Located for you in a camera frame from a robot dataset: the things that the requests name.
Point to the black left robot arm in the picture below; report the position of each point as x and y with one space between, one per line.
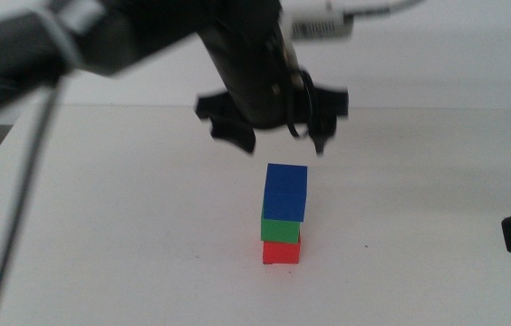
11 59

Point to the blue cube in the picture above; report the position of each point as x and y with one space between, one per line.
285 192

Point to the red cube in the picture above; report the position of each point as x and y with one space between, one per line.
281 253

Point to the green cube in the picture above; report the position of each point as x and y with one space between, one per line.
279 231

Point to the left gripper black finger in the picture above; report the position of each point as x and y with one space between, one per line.
237 131
323 131

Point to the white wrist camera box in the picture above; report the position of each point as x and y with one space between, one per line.
319 25

